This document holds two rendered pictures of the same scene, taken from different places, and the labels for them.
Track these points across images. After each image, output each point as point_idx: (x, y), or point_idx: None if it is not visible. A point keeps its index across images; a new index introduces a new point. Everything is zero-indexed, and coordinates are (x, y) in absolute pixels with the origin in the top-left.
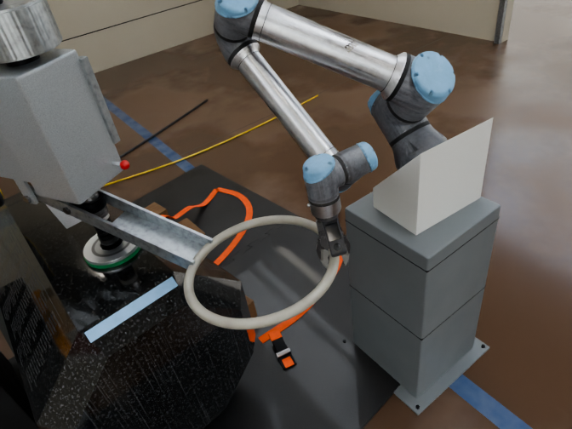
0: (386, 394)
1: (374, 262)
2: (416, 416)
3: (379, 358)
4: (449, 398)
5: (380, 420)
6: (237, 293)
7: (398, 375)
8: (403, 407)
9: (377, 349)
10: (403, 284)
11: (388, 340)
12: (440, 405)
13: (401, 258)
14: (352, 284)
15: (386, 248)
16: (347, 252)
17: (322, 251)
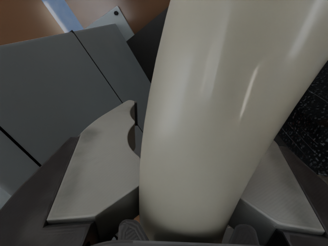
0: (140, 33)
1: None
2: (119, 5)
3: (138, 68)
4: (86, 16)
5: (153, 8)
6: (322, 153)
7: (124, 45)
8: (129, 18)
9: (137, 73)
10: (48, 87)
11: (121, 68)
12: (95, 11)
13: (7, 124)
14: (141, 134)
15: (42, 160)
16: (78, 146)
17: (301, 208)
